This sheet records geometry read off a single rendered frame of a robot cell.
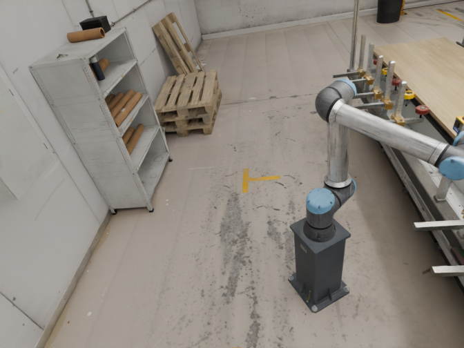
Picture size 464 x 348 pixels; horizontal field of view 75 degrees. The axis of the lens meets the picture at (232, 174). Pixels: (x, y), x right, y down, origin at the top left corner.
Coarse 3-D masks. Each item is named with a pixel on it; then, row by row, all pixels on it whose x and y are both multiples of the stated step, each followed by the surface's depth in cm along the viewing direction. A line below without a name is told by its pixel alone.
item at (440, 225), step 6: (414, 222) 146; (420, 222) 145; (426, 222) 145; (432, 222) 144; (438, 222) 144; (444, 222) 143; (450, 222) 143; (456, 222) 142; (462, 222) 142; (414, 228) 145; (420, 228) 144; (426, 228) 144; (432, 228) 143; (438, 228) 143; (444, 228) 143; (450, 228) 143; (456, 228) 142; (462, 228) 142
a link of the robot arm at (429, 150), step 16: (320, 96) 136; (336, 96) 133; (320, 112) 134; (336, 112) 130; (352, 112) 126; (352, 128) 128; (368, 128) 122; (384, 128) 118; (400, 128) 116; (400, 144) 115; (416, 144) 111; (432, 144) 109; (448, 144) 108; (432, 160) 109; (448, 160) 104; (448, 176) 107
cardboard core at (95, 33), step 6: (84, 30) 255; (90, 30) 254; (96, 30) 253; (102, 30) 258; (72, 36) 256; (78, 36) 256; (84, 36) 255; (90, 36) 255; (96, 36) 255; (102, 36) 256; (72, 42) 261
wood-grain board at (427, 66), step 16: (384, 48) 313; (400, 48) 305; (416, 48) 299; (432, 48) 293; (448, 48) 287; (384, 64) 288; (400, 64) 276; (416, 64) 271; (432, 64) 266; (448, 64) 261; (416, 80) 247; (432, 80) 243; (448, 80) 239; (416, 96) 229; (432, 96) 224; (448, 96) 221; (432, 112) 208; (448, 112) 205; (448, 128) 191
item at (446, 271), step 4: (432, 268) 126; (436, 268) 125; (440, 268) 125; (444, 268) 125; (448, 268) 125; (452, 268) 124; (456, 268) 124; (460, 268) 124; (432, 272) 126; (436, 272) 124; (440, 272) 124; (444, 272) 123; (448, 272) 123; (452, 272) 123; (456, 272) 123; (460, 272) 123; (436, 276) 125; (440, 276) 125; (444, 276) 125
